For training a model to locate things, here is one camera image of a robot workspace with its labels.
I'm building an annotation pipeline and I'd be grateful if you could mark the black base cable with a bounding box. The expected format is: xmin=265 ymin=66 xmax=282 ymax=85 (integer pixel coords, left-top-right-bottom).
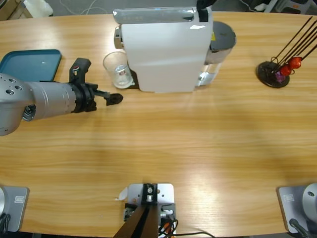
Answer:
xmin=289 ymin=218 xmax=311 ymax=238
xmin=0 ymin=213 xmax=11 ymax=233

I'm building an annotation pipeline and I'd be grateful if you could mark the white floor cable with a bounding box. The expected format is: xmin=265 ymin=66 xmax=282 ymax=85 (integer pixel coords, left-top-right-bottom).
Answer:
xmin=59 ymin=0 xmax=113 ymax=16

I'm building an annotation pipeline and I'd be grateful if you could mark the red coffee capsule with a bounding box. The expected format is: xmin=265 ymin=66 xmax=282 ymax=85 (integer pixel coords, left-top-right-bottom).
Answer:
xmin=279 ymin=64 xmax=293 ymax=76
xmin=289 ymin=56 xmax=303 ymax=69

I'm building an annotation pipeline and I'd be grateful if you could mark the arm grey base plate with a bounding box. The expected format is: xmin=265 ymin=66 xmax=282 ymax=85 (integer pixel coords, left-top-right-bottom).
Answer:
xmin=276 ymin=182 xmax=317 ymax=234
xmin=0 ymin=185 xmax=30 ymax=233

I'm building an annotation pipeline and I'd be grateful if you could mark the cardboard box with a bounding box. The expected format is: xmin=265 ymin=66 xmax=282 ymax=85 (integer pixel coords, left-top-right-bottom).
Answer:
xmin=0 ymin=0 xmax=33 ymax=22

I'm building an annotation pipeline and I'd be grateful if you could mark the teal plastic tray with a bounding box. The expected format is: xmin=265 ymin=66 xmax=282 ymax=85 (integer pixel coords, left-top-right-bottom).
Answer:
xmin=0 ymin=49 xmax=62 ymax=83

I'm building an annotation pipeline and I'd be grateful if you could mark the white furniture frame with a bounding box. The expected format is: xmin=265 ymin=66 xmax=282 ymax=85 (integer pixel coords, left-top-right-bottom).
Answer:
xmin=264 ymin=0 xmax=284 ymax=12

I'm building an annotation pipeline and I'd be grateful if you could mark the white block with dark post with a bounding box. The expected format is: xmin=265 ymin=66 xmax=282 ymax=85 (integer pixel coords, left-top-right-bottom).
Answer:
xmin=115 ymin=182 xmax=177 ymax=238

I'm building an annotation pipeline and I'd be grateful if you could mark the clear water tank black lid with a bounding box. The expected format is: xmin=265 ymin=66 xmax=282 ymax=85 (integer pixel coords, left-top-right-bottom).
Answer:
xmin=197 ymin=21 xmax=237 ymax=87

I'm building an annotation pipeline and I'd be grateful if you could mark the black cable bundle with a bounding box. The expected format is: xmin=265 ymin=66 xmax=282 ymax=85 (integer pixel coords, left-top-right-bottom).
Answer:
xmin=158 ymin=217 xmax=215 ymax=238

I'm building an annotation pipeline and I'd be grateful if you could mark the white capsule coffee machine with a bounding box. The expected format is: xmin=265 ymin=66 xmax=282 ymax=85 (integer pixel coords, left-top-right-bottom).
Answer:
xmin=112 ymin=6 xmax=214 ymax=94

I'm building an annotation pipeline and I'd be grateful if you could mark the black capsule holder with rods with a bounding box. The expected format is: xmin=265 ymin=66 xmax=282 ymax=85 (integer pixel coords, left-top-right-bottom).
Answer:
xmin=256 ymin=16 xmax=317 ymax=89

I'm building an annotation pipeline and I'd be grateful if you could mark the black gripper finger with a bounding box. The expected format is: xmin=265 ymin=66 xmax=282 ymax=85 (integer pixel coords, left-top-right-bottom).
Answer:
xmin=196 ymin=0 xmax=216 ymax=9

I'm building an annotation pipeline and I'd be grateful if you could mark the grey machine lever lid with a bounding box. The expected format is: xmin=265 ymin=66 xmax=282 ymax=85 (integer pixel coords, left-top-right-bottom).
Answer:
xmin=112 ymin=6 xmax=196 ymax=25

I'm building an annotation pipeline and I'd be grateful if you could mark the wrist camera black bracket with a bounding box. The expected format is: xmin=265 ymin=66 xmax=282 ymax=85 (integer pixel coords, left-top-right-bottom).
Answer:
xmin=69 ymin=58 xmax=92 ymax=86

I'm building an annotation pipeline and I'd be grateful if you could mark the clear drinking glass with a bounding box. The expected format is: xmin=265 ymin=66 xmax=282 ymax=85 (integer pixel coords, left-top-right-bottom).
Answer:
xmin=103 ymin=51 xmax=136 ymax=89

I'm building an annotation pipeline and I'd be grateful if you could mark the white paper tab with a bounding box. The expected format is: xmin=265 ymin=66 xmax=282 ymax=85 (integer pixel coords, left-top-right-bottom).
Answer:
xmin=113 ymin=187 xmax=129 ymax=201

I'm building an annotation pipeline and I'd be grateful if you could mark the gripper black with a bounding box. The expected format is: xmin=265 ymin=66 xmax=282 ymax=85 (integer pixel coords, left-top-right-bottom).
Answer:
xmin=70 ymin=83 xmax=124 ymax=114

